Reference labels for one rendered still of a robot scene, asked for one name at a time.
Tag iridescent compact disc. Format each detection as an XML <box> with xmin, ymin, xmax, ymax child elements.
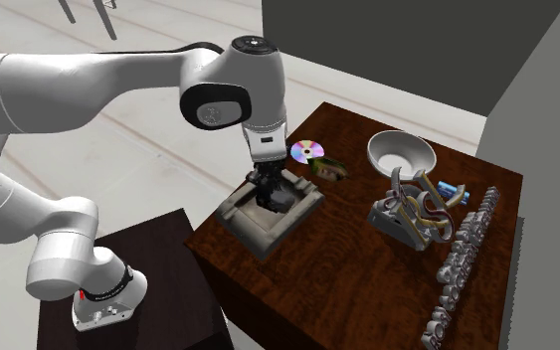
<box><xmin>289</xmin><ymin>139</ymin><xmax>326</xmax><ymax>165</ymax></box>

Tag grey letter sign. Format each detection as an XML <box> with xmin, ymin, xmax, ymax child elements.
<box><xmin>420</xmin><ymin>185</ymin><xmax>501</xmax><ymax>350</ymax></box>

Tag blue small box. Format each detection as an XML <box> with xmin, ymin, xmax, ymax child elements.
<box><xmin>437</xmin><ymin>181</ymin><xmax>470</xmax><ymax>206</ymax></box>

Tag dark robot stand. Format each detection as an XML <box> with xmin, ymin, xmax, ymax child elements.
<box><xmin>36</xmin><ymin>208</ymin><xmax>235</xmax><ymax>350</ymax></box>

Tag grey square ashtray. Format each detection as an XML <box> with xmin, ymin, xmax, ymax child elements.
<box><xmin>214</xmin><ymin>168</ymin><xmax>326</xmax><ymax>262</ymax></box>

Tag white bowl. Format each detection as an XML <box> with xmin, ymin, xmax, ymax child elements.
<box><xmin>367</xmin><ymin>129</ymin><xmax>438</xmax><ymax>182</ymax></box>

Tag green picture card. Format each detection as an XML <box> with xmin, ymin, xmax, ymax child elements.
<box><xmin>307</xmin><ymin>157</ymin><xmax>349</xmax><ymax>183</ymax></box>

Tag brown wooden table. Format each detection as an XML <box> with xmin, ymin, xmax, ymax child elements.
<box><xmin>183</xmin><ymin>101</ymin><xmax>524</xmax><ymax>350</ymax></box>

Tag grey abstract sculpture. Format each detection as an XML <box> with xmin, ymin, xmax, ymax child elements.
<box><xmin>367</xmin><ymin>166</ymin><xmax>467</xmax><ymax>252</ymax></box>

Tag dark chair legs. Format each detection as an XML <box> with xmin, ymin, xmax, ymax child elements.
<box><xmin>57</xmin><ymin>0</ymin><xmax>118</xmax><ymax>42</ymax></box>

